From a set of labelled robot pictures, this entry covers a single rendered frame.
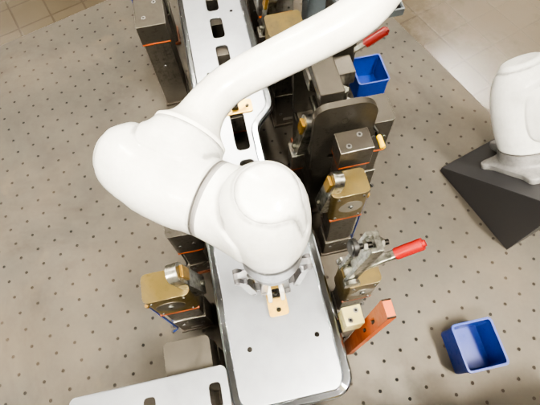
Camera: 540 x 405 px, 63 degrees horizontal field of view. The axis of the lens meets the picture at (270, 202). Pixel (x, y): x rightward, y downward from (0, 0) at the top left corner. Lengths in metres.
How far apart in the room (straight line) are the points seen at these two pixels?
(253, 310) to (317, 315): 0.12
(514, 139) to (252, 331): 0.78
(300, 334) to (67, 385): 0.65
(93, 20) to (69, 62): 0.21
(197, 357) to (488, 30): 2.45
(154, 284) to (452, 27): 2.35
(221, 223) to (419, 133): 1.05
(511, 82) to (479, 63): 1.53
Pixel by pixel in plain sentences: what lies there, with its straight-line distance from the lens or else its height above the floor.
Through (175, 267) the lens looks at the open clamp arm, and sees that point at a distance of 0.80.
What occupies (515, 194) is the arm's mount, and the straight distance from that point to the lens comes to 1.22.
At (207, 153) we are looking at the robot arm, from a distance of 0.54.
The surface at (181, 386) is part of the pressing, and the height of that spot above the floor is 1.00.
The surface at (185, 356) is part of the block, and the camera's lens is 0.91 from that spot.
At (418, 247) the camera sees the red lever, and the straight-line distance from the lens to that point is 0.79.
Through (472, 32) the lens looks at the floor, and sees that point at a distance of 2.86.
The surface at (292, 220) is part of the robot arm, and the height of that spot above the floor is 1.45.
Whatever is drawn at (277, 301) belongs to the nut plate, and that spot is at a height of 1.01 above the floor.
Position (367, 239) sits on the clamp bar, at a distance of 0.72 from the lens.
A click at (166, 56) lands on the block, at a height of 0.91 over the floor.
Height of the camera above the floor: 1.86
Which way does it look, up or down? 65 degrees down
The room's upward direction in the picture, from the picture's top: 5 degrees counter-clockwise
